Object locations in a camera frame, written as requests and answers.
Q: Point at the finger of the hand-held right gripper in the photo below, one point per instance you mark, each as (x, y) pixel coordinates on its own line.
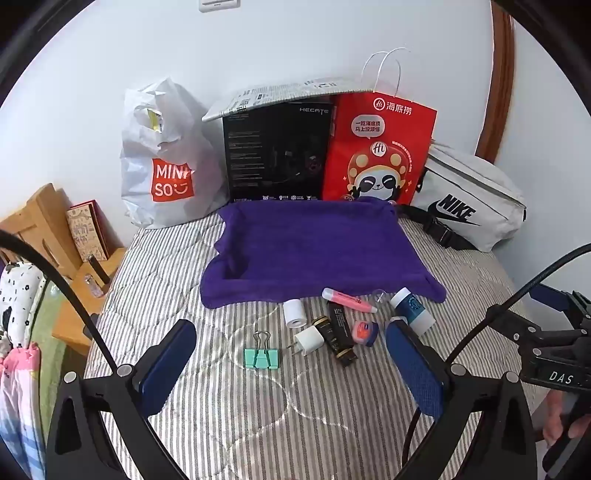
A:
(517, 325)
(554, 297)

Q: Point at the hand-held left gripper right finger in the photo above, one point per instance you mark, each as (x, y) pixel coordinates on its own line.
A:
(413, 369)

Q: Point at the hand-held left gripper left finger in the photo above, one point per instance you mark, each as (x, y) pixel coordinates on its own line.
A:
(171, 360)

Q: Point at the blue and white bottle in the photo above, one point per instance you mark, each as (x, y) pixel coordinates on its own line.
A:
(411, 310)

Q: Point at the blue and red round tin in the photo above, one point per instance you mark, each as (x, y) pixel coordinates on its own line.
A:
(364, 331)

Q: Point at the clear plastic dome cap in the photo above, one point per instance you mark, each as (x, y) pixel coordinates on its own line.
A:
(381, 295)

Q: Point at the long black tube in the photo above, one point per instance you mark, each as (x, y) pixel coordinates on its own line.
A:
(340, 332)

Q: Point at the green binder clip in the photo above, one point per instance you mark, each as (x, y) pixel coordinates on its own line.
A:
(261, 357)

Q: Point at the pink lip balm tube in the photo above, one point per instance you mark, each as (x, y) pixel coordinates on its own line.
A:
(344, 297)

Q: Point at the short black gold tube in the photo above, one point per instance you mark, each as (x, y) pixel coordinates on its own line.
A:
(322, 325)

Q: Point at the white charger plug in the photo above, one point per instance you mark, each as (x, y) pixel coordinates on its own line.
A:
(308, 340)

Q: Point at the white tape roll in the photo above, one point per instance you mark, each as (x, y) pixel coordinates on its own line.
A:
(293, 314)

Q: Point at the person's right hand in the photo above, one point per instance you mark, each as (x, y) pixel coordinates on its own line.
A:
(556, 415)

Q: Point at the grey striped bed sheet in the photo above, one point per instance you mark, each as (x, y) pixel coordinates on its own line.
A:
(231, 415)

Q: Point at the small glass bottle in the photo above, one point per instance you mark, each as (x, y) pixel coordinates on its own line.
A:
(93, 286)

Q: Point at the wooden nightstand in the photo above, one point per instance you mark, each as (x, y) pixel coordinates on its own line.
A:
(69, 323)

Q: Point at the green mat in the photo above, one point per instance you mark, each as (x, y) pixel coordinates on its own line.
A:
(51, 364)

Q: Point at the white waist bag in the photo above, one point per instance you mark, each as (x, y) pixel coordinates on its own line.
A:
(461, 175)

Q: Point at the red book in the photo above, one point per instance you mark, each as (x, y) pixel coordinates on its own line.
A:
(85, 230)

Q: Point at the purple towel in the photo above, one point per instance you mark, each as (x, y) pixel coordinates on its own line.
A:
(314, 249)

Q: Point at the pink cloth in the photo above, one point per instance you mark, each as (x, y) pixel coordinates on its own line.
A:
(14, 392)

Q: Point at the white dotted cloth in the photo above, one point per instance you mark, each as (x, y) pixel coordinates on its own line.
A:
(18, 295)

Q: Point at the white plastic shopping bag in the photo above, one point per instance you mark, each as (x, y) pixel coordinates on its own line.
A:
(138, 184)

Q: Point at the wooden furniture with box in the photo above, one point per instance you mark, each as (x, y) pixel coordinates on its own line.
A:
(46, 212)

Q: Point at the black cardboard product box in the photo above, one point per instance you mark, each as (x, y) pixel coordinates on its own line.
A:
(258, 152)

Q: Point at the red paper bag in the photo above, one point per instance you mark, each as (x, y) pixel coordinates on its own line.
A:
(351, 152)

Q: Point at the brown wooden door frame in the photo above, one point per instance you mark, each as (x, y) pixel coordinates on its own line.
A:
(501, 92)

